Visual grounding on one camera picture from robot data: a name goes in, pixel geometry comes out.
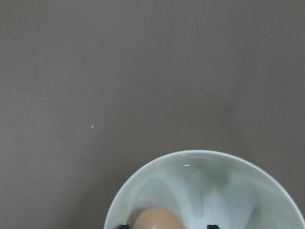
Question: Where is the brown egg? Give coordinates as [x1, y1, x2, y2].
[132, 207, 184, 229]

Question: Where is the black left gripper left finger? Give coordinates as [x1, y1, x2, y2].
[118, 225, 130, 229]

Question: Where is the white ceramic bowl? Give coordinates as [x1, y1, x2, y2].
[104, 150, 305, 229]

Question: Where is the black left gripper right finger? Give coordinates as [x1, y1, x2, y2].
[207, 225, 219, 229]

